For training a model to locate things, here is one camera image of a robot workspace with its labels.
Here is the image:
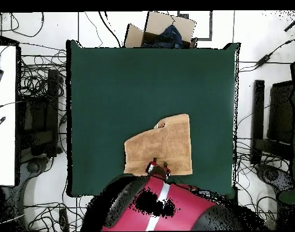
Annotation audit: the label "tan terry towel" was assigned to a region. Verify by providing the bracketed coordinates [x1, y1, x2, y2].
[123, 113, 194, 176]

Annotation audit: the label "dark green table cloth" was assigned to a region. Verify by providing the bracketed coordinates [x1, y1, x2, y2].
[66, 39, 239, 198]

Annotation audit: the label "black floor equipment lump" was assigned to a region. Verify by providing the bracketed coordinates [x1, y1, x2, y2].
[23, 156, 49, 175]
[255, 163, 295, 195]

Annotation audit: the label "black metal stand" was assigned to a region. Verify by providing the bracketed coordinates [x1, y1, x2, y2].
[250, 79, 295, 166]
[17, 68, 62, 159]

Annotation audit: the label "dark blue garment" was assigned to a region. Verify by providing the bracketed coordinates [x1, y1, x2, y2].
[141, 24, 184, 49]

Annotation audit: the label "open cardboard box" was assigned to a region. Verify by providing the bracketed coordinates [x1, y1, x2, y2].
[124, 11, 198, 49]

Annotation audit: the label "black power adapter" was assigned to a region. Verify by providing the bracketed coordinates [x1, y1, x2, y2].
[255, 53, 273, 69]

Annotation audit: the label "white desk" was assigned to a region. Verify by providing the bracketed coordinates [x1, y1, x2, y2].
[0, 44, 18, 187]

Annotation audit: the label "black rod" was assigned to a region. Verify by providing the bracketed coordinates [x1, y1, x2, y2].
[283, 14, 295, 33]

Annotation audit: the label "tangled black cables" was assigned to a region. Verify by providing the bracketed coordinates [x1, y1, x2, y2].
[17, 43, 68, 102]
[233, 137, 283, 231]

